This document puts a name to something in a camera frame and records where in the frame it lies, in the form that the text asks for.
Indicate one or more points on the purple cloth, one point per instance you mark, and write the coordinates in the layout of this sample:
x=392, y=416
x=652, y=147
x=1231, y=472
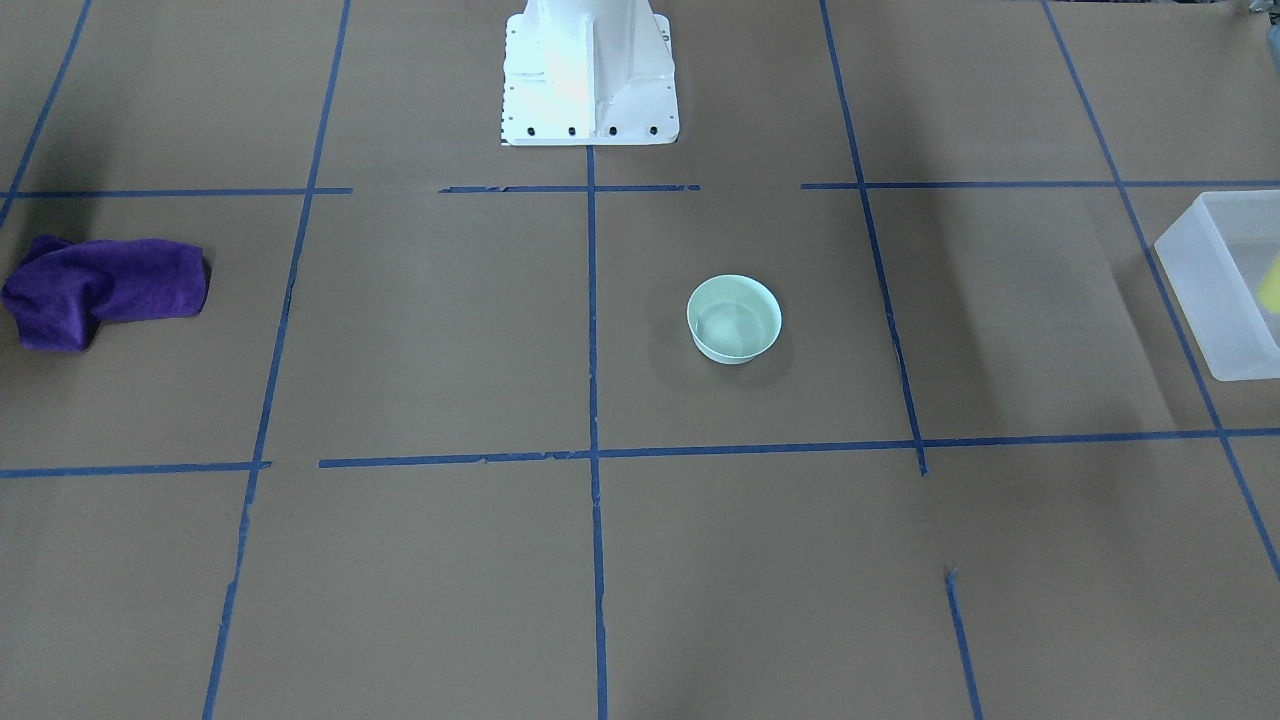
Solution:
x=62, y=291

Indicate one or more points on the yellow-green object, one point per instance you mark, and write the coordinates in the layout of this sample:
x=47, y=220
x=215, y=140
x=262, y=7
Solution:
x=1268, y=290

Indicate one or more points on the translucent white plastic box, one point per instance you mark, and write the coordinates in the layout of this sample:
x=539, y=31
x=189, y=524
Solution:
x=1214, y=256

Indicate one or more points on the mint green bowl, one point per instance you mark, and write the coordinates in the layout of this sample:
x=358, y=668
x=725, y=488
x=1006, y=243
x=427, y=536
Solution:
x=733, y=318

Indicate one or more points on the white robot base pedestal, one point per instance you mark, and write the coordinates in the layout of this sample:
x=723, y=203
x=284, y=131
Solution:
x=589, y=73

